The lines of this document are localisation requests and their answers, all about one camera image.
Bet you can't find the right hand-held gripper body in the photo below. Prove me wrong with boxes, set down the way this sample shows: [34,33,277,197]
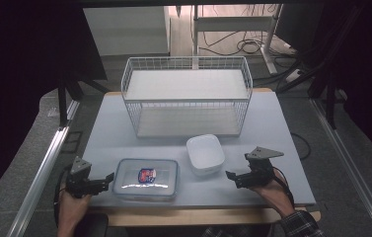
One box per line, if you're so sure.
[236,145,285,190]

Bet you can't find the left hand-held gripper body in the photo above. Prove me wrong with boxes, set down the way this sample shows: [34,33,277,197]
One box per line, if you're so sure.
[65,155,110,199]

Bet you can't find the white square plastic container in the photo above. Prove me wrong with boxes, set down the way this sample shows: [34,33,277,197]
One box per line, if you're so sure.
[186,133,226,177]

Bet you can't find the person's left hand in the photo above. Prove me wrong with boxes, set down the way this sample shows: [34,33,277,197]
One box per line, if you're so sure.
[57,188,93,219]

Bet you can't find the person's right hand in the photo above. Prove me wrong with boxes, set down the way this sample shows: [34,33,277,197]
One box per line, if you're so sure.
[250,169,292,215]

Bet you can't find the clear rectangular lidded container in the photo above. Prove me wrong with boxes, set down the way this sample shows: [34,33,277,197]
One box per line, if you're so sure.
[112,158,180,201]

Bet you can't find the person's plaid leg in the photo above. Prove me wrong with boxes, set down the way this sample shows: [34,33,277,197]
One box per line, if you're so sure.
[201,224,275,237]

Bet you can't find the black metal stand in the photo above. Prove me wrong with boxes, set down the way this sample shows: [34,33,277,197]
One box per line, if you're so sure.
[274,6,367,130]
[56,73,111,128]

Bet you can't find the white cabinet panel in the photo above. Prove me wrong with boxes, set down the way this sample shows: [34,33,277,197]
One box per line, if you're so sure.
[83,6,171,57]

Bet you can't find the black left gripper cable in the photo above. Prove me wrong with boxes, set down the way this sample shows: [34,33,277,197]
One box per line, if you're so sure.
[52,166,73,229]

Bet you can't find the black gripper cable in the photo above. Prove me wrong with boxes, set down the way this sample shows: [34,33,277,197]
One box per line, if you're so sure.
[271,166,296,210]
[52,166,73,229]

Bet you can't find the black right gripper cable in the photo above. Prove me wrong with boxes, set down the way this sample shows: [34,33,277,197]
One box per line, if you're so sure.
[271,166,296,210]

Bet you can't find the aluminium rail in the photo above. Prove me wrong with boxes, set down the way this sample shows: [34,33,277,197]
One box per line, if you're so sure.
[6,99,81,237]
[309,98,372,237]

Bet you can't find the black floor cable loop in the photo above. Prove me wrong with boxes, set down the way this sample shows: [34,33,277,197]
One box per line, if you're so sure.
[290,131,312,162]

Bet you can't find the bundle of black floor cables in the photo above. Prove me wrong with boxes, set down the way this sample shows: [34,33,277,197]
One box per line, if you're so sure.
[196,29,298,57]

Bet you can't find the white metal desk frame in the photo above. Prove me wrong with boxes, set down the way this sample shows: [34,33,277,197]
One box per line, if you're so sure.
[191,3,285,76]

